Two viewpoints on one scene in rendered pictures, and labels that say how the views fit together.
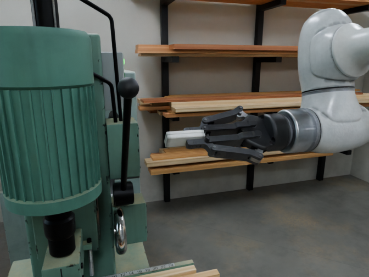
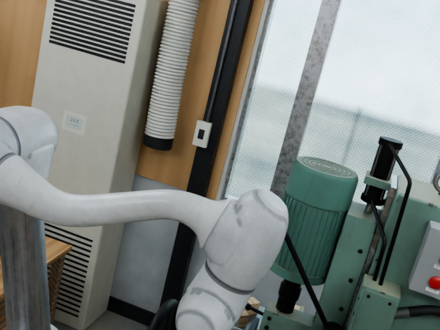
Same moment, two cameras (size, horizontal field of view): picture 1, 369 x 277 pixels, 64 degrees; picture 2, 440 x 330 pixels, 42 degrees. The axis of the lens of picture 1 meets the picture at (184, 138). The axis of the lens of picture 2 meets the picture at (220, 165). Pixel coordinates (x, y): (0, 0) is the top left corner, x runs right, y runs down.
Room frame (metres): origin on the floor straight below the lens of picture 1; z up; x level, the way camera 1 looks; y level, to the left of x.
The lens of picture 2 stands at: (1.06, -1.14, 1.84)
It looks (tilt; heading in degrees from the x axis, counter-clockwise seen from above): 15 degrees down; 121
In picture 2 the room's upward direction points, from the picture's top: 14 degrees clockwise
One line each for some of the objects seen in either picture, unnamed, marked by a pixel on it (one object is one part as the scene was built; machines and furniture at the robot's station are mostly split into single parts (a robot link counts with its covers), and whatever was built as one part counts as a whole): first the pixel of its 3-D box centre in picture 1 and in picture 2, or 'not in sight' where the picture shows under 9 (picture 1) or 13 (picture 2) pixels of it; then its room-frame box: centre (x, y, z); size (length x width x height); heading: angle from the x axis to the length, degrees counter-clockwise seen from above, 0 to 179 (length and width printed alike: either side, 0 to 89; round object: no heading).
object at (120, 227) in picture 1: (119, 230); not in sight; (0.70, 0.17, 1.02); 0.12 x 0.03 x 0.12; 17
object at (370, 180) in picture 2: (46, 22); (383, 171); (0.67, 0.29, 1.54); 0.08 x 0.08 x 0.17; 17
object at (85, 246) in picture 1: (88, 257); not in sight; (0.61, 0.23, 1.00); 0.02 x 0.02 x 0.10; 17
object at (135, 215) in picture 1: (129, 218); not in sight; (0.76, 0.16, 1.02); 0.09 x 0.07 x 0.12; 107
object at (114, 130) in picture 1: (123, 147); (372, 313); (0.79, 0.17, 1.23); 0.09 x 0.08 x 0.15; 17
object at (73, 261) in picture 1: (66, 262); (286, 326); (0.56, 0.26, 1.03); 0.14 x 0.07 x 0.09; 17
